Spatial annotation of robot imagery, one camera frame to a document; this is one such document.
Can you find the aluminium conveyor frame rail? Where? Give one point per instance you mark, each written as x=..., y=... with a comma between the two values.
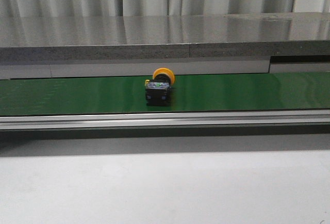
x=313, y=116

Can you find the green conveyor belt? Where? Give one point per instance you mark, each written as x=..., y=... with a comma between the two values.
x=126, y=94

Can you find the yellow mushroom push button switch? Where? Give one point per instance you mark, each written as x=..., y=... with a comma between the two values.
x=158, y=90

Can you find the grey stone countertop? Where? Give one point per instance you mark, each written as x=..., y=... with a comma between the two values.
x=192, y=44

